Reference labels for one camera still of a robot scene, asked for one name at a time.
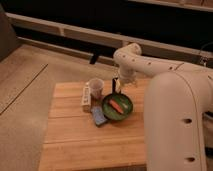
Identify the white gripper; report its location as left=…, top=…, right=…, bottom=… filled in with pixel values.
left=115, top=68, right=136, bottom=92

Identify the white rectangular eraser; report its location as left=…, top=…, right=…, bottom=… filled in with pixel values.
left=81, top=86, right=91, bottom=112

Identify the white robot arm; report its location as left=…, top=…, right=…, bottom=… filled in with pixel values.
left=113, top=43, right=213, bottom=171

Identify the orange carrot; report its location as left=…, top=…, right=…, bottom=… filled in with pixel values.
left=109, top=99, right=123, bottom=114

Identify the translucent plastic cup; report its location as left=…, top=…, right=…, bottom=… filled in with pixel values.
left=89, top=78, right=104, bottom=99

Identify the blue sponge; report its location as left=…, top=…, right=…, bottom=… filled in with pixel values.
left=91, top=106, right=107, bottom=126

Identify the wooden table top board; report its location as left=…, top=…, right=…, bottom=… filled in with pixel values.
left=39, top=79, right=148, bottom=171

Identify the white shelf rail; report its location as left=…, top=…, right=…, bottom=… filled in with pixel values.
left=6, top=13, right=213, bottom=58

